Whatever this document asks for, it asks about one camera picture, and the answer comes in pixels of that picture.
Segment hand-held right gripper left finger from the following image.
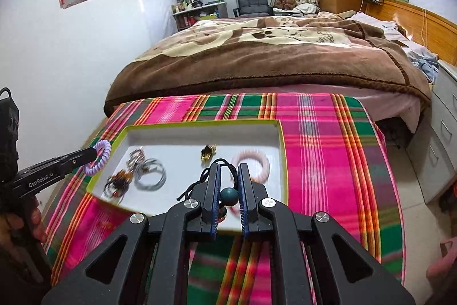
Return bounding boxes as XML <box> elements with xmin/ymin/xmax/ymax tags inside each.
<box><xmin>41</xmin><ymin>163</ymin><xmax>222</xmax><ymax>305</ymax></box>

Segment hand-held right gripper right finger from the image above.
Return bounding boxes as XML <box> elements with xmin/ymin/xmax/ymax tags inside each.
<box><xmin>237</xmin><ymin>163</ymin><xmax>416</xmax><ymax>305</ymax></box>

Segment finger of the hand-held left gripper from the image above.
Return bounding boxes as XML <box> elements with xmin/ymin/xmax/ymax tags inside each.
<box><xmin>53</xmin><ymin>146</ymin><xmax>100</xmax><ymax>173</ymax></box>

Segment black cord necklace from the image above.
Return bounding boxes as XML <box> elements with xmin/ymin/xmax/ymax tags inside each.
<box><xmin>177</xmin><ymin>158</ymin><xmax>240</xmax><ymax>216</ymax></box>

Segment purple spiral hair tie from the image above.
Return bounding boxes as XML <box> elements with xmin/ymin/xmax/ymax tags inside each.
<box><xmin>84</xmin><ymin>140</ymin><xmax>112</xmax><ymax>178</ymax></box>

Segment gold black brooch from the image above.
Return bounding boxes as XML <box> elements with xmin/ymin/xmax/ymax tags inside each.
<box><xmin>200</xmin><ymin>144</ymin><xmax>218</xmax><ymax>161</ymax></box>

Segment dark bead bracelet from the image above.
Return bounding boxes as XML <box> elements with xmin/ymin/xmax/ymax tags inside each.
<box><xmin>102</xmin><ymin>171</ymin><xmax>131</xmax><ymax>200</ymax></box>

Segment yellow-green shallow box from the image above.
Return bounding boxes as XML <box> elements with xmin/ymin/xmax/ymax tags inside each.
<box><xmin>86</xmin><ymin>119</ymin><xmax>289</xmax><ymax>220</ymax></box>

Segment silver crystal bracelet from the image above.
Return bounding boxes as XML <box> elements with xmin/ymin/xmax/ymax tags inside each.
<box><xmin>127</xmin><ymin>147</ymin><xmax>145</xmax><ymax>166</ymax></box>

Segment grey coil hair tie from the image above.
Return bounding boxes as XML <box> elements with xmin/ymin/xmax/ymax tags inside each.
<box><xmin>134</xmin><ymin>158</ymin><xmax>168</xmax><ymax>190</ymax></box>

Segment person's left hand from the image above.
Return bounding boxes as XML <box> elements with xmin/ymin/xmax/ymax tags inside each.
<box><xmin>0</xmin><ymin>206</ymin><xmax>47</xmax><ymax>246</ymax></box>

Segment pink green plaid cloth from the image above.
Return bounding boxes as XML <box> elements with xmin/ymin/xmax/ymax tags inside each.
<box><xmin>43</xmin><ymin>93</ymin><xmax>406</xmax><ymax>305</ymax></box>

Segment brown printed blanket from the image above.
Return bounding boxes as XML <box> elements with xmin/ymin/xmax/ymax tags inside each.
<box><xmin>103</xmin><ymin>12</ymin><xmax>432</xmax><ymax>116</ymax></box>

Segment white shelf with bottles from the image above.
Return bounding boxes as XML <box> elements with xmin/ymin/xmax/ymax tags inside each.
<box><xmin>171</xmin><ymin>0</ymin><xmax>227</xmax><ymax>32</ymax></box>

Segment grey chair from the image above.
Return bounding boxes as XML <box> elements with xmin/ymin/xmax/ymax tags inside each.
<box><xmin>234</xmin><ymin>0</ymin><xmax>274</xmax><ymax>18</ymax></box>

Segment white pillow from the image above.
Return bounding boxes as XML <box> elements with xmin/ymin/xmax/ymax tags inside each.
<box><xmin>294</xmin><ymin>3</ymin><xmax>320</xmax><ymax>16</ymax></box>

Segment white nightstand drawers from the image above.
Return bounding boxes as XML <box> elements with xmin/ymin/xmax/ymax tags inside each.
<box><xmin>407</xmin><ymin>60</ymin><xmax>457</xmax><ymax>204</ymax></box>

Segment pink stool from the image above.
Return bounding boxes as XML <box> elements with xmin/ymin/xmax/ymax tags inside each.
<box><xmin>426</xmin><ymin>237</ymin><xmax>457</xmax><ymax>277</ymax></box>

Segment blue white cloth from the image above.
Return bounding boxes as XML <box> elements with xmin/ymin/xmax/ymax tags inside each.
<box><xmin>410</xmin><ymin>51</ymin><xmax>440</xmax><ymax>77</ymax></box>

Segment wooden headboard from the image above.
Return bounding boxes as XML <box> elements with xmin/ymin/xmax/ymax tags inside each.
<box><xmin>364</xmin><ymin>0</ymin><xmax>457</xmax><ymax>63</ymax></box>

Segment orange cable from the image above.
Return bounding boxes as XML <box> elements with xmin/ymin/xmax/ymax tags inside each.
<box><xmin>421</xmin><ymin>8</ymin><xmax>429</xmax><ymax>48</ymax></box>

